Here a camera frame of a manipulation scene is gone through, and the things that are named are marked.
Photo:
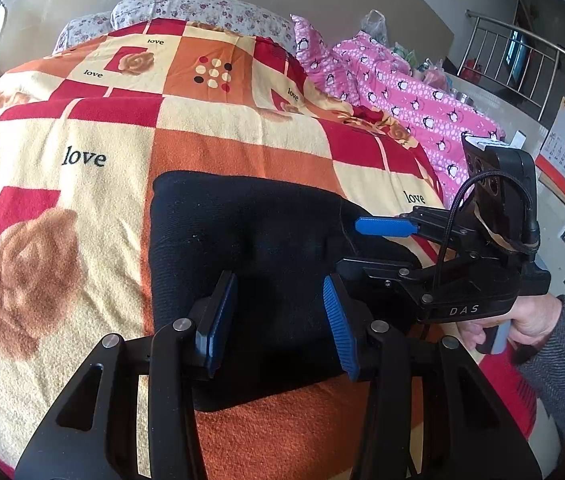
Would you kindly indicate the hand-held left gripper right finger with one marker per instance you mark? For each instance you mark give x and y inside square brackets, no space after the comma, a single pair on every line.
[337,320]

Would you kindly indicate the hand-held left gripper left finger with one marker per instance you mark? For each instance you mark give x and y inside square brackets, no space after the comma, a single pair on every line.
[222,320]

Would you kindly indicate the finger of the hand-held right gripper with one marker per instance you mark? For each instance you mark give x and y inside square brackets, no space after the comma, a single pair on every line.
[387,225]
[372,270]

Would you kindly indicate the black pants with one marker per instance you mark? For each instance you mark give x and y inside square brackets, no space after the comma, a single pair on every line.
[262,230]

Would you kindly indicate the person's right hand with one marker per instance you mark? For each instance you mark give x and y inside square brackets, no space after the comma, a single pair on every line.
[537,320]

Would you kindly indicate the pink penguin print quilt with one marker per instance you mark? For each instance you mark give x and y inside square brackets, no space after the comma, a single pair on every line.
[412,105]

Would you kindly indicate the clear plastic bag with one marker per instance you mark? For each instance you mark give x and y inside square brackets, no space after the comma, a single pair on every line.
[373,25]

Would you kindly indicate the orange red checked printed blanket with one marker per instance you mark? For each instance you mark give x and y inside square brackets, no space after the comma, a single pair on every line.
[87,110]

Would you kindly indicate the large floral pillow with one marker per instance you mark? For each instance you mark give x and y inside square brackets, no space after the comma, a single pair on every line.
[202,12]

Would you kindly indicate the small floral pillow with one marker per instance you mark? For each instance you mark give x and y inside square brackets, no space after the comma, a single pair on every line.
[80,32]

